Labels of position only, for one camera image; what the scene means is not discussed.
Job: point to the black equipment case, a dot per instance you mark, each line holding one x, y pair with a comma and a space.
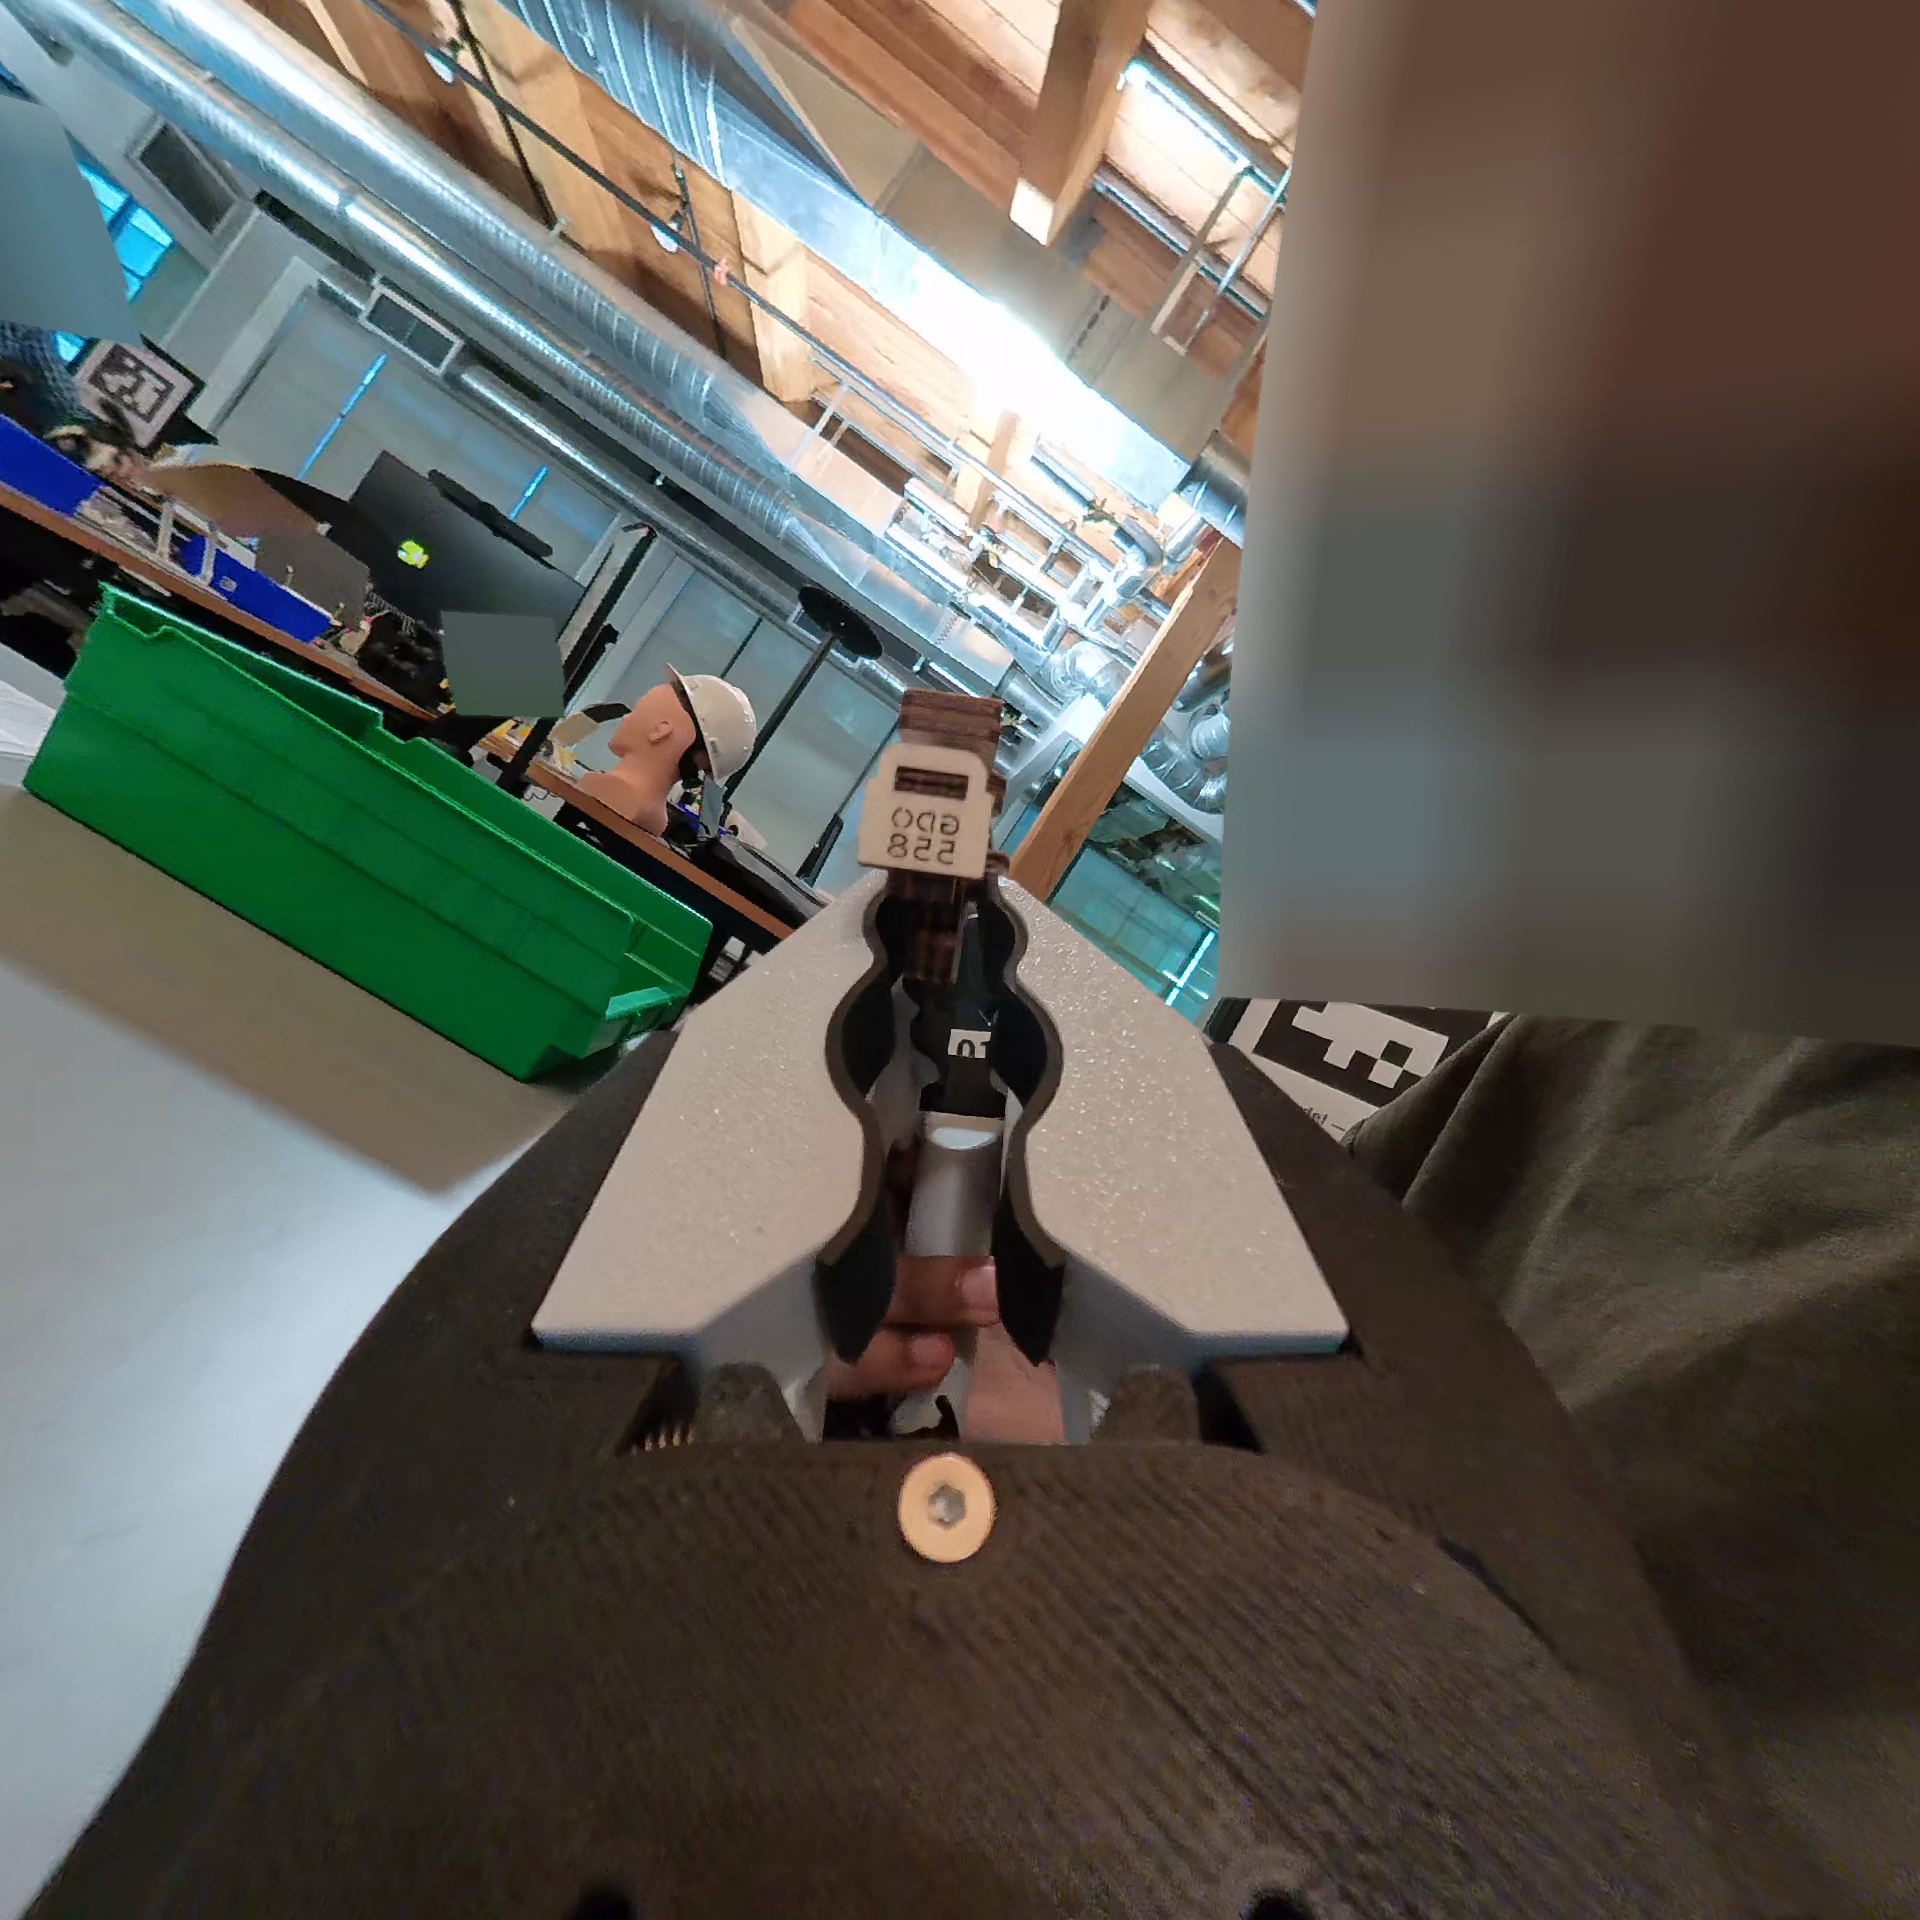
757, 878

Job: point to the wooden table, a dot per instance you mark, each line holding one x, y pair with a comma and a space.
750, 897

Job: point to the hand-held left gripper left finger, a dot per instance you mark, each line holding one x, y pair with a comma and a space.
704, 1171

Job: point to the green plastic bin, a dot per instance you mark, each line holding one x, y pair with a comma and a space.
301, 810

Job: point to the black monitor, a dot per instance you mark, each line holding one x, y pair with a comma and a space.
451, 540

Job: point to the person's right hand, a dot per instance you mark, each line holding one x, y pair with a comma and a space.
923, 1320

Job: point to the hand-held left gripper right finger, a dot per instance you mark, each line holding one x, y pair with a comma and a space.
1171, 1185

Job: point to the large silver ventilation duct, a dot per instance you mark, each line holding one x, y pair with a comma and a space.
600, 316

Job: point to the wooden support beam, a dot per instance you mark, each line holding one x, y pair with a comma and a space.
1126, 721

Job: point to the mannequin head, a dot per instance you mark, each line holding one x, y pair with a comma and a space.
645, 757

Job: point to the black floor lamp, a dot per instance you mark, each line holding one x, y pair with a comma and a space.
838, 609

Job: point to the blue plastic bin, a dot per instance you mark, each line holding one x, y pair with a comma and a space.
31, 465

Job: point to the brown cardboard sheet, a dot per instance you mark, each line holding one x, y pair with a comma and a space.
224, 494

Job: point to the white hard hat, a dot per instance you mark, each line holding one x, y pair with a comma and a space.
720, 713

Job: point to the laser-cut wooden model piece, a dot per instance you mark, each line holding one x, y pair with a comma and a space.
931, 810

